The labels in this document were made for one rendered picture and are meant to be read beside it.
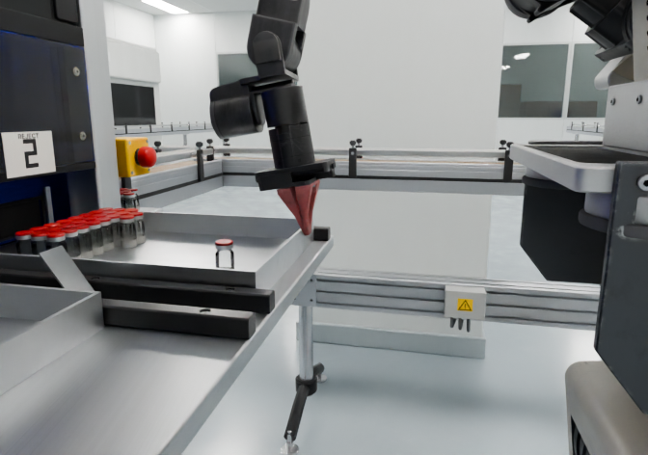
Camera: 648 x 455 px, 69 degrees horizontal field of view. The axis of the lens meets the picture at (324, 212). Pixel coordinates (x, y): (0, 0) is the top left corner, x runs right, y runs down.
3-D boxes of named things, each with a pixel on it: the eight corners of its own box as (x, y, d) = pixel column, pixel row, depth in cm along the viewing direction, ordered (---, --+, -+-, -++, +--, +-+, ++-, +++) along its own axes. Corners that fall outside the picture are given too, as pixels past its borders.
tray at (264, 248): (-16, 281, 56) (-21, 252, 55) (120, 229, 81) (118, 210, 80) (256, 304, 49) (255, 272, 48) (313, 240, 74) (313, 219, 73)
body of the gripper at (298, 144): (270, 180, 70) (260, 130, 69) (337, 170, 68) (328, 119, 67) (256, 186, 64) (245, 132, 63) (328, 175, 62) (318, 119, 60)
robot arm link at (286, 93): (295, 75, 60) (305, 79, 66) (245, 86, 62) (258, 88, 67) (305, 129, 61) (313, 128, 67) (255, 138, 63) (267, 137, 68)
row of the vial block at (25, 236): (14, 269, 60) (10, 233, 59) (106, 234, 77) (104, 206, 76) (29, 270, 59) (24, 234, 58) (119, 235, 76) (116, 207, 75)
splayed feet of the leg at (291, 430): (275, 456, 152) (274, 417, 149) (311, 374, 200) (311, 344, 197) (299, 460, 150) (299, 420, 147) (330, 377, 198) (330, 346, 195)
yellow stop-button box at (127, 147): (95, 176, 89) (92, 138, 88) (120, 172, 96) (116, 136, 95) (131, 177, 88) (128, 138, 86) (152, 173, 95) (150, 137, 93)
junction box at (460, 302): (444, 317, 147) (445, 290, 146) (444, 310, 152) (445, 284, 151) (484, 320, 145) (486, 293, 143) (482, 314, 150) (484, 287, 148)
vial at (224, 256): (213, 281, 55) (211, 245, 54) (220, 275, 57) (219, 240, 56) (230, 282, 55) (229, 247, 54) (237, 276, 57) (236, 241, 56)
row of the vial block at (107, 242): (45, 271, 59) (40, 235, 58) (131, 236, 76) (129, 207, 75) (60, 272, 58) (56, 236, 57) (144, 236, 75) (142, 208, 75)
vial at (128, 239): (118, 248, 69) (115, 217, 68) (126, 244, 71) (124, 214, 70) (131, 249, 69) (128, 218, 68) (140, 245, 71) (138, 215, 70)
